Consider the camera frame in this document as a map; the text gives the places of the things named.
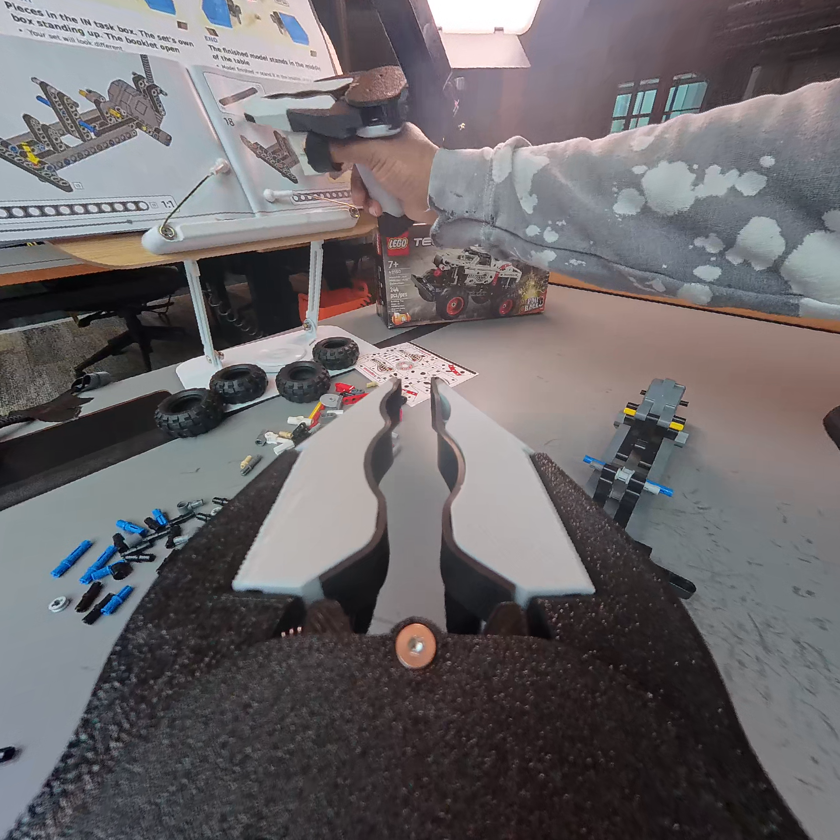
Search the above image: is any printed task sheet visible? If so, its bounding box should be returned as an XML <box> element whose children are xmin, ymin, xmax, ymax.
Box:
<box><xmin>0</xmin><ymin>0</ymin><xmax>342</xmax><ymax>81</ymax></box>

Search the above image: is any black office chair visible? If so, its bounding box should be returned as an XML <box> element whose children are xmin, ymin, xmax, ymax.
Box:
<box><xmin>0</xmin><ymin>266</ymin><xmax>193</xmax><ymax>379</ymax></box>

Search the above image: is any open instruction booklet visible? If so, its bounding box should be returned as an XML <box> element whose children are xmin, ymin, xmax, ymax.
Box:
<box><xmin>0</xmin><ymin>33</ymin><xmax>360</xmax><ymax>238</ymax></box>

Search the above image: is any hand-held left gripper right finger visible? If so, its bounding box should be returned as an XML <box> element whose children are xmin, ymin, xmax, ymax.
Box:
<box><xmin>430</xmin><ymin>377</ymin><xmax>597</xmax><ymax>634</ymax></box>

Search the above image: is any bright studio light panel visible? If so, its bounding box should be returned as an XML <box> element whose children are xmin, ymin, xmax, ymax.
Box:
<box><xmin>427</xmin><ymin>0</ymin><xmax>543</xmax><ymax>70</ymax></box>

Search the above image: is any partly built toy chassis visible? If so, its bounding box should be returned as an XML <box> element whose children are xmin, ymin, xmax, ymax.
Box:
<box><xmin>583</xmin><ymin>377</ymin><xmax>697</xmax><ymax>599</ymax></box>

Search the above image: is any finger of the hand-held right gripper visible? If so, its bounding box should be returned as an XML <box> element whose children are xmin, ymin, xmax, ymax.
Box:
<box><xmin>262</xmin><ymin>75</ymin><xmax>358</xmax><ymax>101</ymax></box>
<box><xmin>244</xmin><ymin>92</ymin><xmax>343</xmax><ymax>135</ymax></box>

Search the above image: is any white book stand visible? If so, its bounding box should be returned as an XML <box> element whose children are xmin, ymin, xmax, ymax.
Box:
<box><xmin>49</xmin><ymin>190</ymin><xmax>383</xmax><ymax>391</ymax></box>

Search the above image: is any adjacent wood edged table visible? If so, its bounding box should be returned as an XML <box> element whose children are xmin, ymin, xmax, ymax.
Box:
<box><xmin>548</xmin><ymin>272</ymin><xmax>840</xmax><ymax>336</ymax></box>

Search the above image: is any grey desk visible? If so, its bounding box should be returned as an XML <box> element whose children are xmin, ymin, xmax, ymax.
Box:
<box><xmin>0</xmin><ymin>282</ymin><xmax>840</xmax><ymax>840</ymax></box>

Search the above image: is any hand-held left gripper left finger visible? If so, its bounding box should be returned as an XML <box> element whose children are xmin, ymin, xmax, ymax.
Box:
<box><xmin>231</xmin><ymin>377</ymin><xmax>404</xmax><ymax>634</ymax></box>

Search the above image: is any toy set box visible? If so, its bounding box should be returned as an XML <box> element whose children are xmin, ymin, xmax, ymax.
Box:
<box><xmin>375</xmin><ymin>213</ymin><xmax>551</xmax><ymax>329</ymax></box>

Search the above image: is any window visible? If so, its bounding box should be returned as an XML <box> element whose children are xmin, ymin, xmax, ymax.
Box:
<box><xmin>610</xmin><ymin>73</ymin><xmax>711</xmax><ymax>135</ymax></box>

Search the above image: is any person's right hand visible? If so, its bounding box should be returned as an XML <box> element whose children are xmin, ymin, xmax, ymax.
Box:
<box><xmin>328</xmin><ymin>123</ymin><xmax>441</xmax><ymax>217</ymax></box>

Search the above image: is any pile of red white pieces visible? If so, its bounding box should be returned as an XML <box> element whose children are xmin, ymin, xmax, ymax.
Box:
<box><xmin>238</xmin><ymin>381</ymin><xmax>373</xmax><ymax>476</ymax></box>

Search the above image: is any toy sticker sheet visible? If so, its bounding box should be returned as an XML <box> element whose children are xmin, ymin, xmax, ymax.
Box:
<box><xmin>354</xmin><ymin>343</ymin><xmax>479</xmax><ymax>408</ymax></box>

